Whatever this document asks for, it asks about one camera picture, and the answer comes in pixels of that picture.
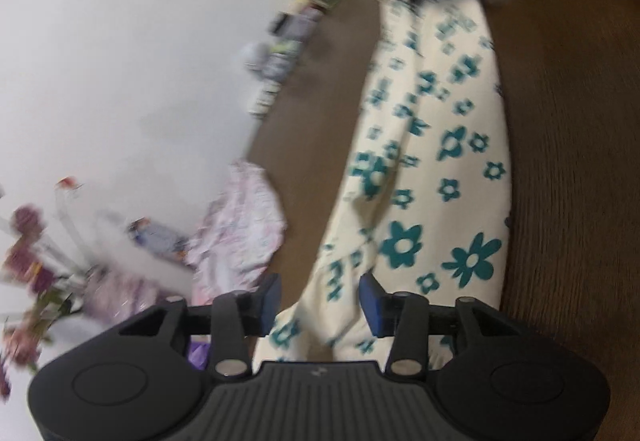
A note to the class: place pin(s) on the dried rose bouquet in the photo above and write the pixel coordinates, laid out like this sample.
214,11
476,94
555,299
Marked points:
30,271

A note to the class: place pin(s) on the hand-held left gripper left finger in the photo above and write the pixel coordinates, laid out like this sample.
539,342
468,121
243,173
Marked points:
270,303

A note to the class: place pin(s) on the tea bottle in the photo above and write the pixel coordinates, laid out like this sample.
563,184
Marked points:
157,241

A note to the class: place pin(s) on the white clips row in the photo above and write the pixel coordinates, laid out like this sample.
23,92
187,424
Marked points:
262,102

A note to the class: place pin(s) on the pink floral garment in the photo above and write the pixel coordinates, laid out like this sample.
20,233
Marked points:
240,231

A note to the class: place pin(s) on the purple tissue pack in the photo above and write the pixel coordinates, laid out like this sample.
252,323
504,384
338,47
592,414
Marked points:
199,356

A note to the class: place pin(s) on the cream dress with teal flowers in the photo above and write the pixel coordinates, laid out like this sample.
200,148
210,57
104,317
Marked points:
430,171

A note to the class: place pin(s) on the purple glitter vase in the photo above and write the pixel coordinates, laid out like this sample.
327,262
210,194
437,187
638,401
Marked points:
120,296

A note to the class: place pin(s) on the white robot figurine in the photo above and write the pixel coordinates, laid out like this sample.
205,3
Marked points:
255,58

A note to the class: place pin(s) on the white container with black lid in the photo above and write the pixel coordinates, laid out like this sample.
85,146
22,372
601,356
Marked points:
287,46

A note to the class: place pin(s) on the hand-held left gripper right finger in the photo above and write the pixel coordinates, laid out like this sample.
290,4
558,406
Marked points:
372,306

